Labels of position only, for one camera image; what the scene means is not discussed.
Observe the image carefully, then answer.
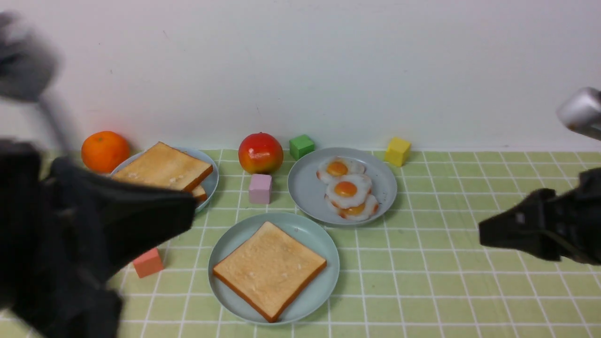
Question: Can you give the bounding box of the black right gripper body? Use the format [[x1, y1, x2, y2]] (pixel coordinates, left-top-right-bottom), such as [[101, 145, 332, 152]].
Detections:
[[539, 168, 601, 266]]

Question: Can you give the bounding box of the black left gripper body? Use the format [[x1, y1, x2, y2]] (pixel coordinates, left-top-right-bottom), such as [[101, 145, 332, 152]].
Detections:
[[1, 138, 123, 338]]

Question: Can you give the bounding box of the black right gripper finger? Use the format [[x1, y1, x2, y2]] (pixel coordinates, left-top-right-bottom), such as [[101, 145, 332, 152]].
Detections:
[[478, 188, 562, 262]]

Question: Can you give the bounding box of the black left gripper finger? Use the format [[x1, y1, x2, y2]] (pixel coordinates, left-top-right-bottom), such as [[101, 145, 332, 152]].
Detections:
[[52, 157, 197, 277]]

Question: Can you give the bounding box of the toast slice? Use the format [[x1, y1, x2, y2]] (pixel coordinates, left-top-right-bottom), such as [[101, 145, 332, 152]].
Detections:
[[212, 221, 328, 323], [111, 142, 214, 192], [191, 184, 208, 203]]

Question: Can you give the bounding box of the fried egg toy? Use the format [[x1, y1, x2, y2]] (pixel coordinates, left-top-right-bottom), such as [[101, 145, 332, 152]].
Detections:
[[324, 194, 379, 221], [325, 175, 373, 209], [316, 156, 366, 184]]

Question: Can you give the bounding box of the light green sandwich plate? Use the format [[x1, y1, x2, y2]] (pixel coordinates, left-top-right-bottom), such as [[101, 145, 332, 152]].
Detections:
[[208, 213, 340, 325]]

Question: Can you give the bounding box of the salmon pink cube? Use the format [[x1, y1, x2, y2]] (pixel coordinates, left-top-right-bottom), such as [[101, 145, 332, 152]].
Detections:
[[132, 247, 164, 278]]

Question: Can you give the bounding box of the orange mandarin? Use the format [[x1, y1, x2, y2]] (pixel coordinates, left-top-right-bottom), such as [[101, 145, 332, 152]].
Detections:
[[81, 131, 131, 174]]

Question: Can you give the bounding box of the light blue bread plate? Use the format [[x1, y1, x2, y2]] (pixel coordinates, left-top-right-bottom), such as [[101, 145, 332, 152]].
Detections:
[[110, 146, 219, 214]]

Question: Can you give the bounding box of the light pink cube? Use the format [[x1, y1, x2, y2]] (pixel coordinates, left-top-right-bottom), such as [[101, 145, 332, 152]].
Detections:
[[248, 174, 272, 205]]

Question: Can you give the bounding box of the red yellow apple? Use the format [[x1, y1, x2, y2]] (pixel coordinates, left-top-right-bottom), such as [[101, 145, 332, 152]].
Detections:
[[238, 132, 284, 175]]

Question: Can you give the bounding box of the yellow cube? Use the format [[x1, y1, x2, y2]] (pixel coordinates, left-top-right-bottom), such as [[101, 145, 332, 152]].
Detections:
[[384, 137, 412, 167]]

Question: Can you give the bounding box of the grey egg plate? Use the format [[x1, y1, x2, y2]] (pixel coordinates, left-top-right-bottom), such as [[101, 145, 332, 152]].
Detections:
[[288, 147, 399, 228]]

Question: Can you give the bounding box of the green cube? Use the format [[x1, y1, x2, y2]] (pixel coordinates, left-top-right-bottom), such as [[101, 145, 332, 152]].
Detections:
[[288, 134, 315, 160]]

